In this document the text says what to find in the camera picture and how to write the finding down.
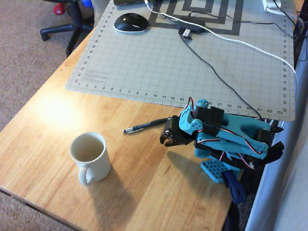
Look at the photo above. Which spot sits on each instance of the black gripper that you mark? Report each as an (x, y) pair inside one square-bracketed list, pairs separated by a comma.
[(173, 140)]

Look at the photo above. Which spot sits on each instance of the dark blue pen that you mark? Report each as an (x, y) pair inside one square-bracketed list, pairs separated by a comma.
[(144, 125)]

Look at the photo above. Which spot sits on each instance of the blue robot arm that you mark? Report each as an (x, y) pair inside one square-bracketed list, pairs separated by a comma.
[(235, 125)]

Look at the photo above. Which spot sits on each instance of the white ceramic mug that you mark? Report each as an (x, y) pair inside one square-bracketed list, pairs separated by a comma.
[(98, 166)]

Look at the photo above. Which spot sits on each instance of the grey gridded cutting mat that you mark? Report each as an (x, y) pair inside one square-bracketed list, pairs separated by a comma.
[(154, 65)]

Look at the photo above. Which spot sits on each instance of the blue clamp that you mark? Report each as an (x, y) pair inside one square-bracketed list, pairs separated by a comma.
[(234, 187)]

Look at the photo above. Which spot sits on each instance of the white usb dongle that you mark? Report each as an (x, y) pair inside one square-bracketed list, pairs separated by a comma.
[(187, 32)]

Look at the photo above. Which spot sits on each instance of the black usb hub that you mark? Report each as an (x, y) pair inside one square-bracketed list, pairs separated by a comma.
[(192, 26)]

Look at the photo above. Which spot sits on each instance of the black computer mouse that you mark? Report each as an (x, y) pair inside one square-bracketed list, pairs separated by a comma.
[(131, 22)]

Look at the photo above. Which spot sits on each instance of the black white patterned mat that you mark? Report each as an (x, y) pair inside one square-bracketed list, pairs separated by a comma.
[(234, 21)]

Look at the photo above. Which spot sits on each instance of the black office chair base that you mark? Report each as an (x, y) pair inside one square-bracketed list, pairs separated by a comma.
[(77, 29)]

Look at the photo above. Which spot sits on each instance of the dark laptop edge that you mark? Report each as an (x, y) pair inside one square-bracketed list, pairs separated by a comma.
[(127, 2)]

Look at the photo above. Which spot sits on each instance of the white box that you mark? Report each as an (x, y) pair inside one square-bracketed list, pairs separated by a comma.
[(270, 6)]

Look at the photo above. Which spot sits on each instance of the red dumbbell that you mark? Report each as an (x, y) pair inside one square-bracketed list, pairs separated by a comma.
[(57, 9)]

